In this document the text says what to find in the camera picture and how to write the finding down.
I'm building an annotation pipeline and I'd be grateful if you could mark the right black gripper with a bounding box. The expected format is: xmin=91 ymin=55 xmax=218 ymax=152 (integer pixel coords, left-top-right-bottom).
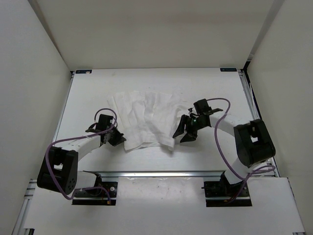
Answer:
xmin=173 ymin=114 xmax=207 ymax=142

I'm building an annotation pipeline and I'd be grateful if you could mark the white fabric skirt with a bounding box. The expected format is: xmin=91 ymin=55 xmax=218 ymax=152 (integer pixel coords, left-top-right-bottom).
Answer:
xmin=107 ymin=91 xmax=187 ymax=152

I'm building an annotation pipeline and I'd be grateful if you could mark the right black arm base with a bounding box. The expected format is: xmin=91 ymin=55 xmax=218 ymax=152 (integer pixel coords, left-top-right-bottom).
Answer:
xmin=202 ymin=173 xmax=252 ymax=208

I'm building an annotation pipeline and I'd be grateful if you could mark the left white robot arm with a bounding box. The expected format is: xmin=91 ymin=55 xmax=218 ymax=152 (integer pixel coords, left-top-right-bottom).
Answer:
xmin=37 ymin=122 xmax=126 ymax=199

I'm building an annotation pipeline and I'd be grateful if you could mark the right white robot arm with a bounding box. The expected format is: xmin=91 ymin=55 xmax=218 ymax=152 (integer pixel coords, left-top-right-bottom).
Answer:
xmin=173 ymin=108 xmax=276 ymax=196

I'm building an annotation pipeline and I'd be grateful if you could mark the right blue corner label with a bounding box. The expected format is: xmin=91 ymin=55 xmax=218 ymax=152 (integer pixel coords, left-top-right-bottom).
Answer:
xmin=220 ymin=68 xmax=237 ymax=72

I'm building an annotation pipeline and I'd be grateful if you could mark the blue corner label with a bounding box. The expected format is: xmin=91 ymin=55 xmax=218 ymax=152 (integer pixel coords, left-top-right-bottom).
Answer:
xmin=75 ymin=70 xmax=92 ymax=74
xmin=220 ymin=68 xmax=237 ymax=72

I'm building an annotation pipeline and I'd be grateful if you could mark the left blue corner label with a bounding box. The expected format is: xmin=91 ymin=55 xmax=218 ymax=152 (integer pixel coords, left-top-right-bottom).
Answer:
xmin=75 ymin=70 xmax=92 ymax=74

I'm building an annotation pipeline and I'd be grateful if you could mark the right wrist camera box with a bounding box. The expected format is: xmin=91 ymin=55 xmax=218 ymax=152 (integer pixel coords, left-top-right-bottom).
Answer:
xmin=193 ymin=98 xmax=212 ymax=116

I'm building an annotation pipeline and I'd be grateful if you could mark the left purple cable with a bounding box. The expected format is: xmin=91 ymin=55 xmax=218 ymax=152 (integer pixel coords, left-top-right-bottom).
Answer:
xmin=46 ymin=107 xmax=118 ymax=201

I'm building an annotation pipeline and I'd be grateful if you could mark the aluminium table frame rail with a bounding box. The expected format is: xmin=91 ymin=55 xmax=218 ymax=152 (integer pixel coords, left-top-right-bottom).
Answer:
xmin=99 ymin=171 xmax=222 ymax=178

